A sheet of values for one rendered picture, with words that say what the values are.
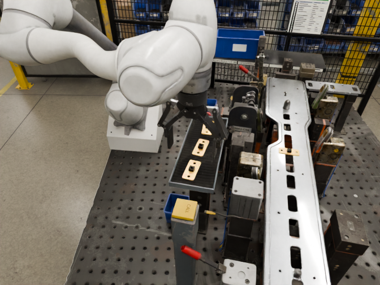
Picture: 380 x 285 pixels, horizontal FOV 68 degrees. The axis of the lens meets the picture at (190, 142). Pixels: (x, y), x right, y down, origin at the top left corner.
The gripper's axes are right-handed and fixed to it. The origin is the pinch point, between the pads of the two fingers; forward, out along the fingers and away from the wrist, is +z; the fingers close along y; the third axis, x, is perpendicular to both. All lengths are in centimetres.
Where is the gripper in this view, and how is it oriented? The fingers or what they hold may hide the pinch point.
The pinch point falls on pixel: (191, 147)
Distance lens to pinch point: 83.4
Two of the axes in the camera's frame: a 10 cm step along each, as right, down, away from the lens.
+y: 9.5, 2.0, -2.4
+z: 0.0, 7.6, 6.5
